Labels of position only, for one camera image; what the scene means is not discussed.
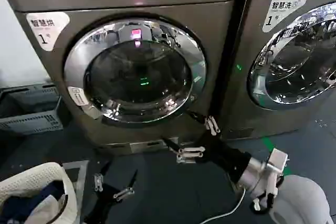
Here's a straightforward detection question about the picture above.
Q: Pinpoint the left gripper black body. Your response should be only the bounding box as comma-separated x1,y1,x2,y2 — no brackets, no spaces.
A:
85,182,128,224

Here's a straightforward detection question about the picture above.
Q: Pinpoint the silver dryer base panel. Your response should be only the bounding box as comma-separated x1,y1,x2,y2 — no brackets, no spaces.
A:
129,137,180,154

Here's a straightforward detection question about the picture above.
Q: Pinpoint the white woven laundry basket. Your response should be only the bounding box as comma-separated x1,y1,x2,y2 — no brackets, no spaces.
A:
0,162,78,224

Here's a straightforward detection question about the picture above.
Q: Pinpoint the grey machine with drawer handle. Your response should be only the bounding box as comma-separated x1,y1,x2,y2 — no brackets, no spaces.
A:
222,0,336,141

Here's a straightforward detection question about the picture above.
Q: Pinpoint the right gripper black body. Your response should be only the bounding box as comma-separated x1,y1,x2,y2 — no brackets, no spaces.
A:
197,131,252,183

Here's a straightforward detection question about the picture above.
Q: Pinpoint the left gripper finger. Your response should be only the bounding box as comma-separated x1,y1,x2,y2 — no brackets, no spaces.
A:
93,160,112,192
113,169,139,199

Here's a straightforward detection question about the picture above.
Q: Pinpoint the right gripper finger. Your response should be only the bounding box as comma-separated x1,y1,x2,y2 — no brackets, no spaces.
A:
162,137,206,164
187,112,219,136

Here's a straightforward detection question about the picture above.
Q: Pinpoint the grey slotted plastic crate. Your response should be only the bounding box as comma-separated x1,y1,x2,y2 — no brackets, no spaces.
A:
0,83,65,137

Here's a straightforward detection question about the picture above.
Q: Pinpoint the white number label, dark print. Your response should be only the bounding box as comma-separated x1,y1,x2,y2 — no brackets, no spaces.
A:
25,12,71,52

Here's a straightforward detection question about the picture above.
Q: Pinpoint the green floor tape strip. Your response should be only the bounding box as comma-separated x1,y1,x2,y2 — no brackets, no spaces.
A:
262,136,276,154

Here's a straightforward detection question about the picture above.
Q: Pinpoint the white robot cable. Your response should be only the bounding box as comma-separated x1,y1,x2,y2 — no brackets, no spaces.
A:
206,186,247,223

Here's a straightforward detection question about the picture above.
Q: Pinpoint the dark blue garment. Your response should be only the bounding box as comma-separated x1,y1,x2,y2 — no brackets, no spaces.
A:
2,180,67,224

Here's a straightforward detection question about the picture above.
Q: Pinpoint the round glass door, shiny drum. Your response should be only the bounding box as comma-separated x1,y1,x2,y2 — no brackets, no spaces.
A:
246,2,336,112

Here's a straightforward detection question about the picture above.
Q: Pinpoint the round glass door, dark drum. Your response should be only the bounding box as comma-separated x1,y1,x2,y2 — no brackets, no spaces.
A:
62,11,208,130

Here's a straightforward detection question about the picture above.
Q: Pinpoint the pale cream garment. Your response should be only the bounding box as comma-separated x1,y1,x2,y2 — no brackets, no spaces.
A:
39,194,69,224

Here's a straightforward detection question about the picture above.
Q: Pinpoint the small white warning sticker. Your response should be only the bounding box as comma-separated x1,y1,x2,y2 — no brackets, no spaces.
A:
67,86,90,107

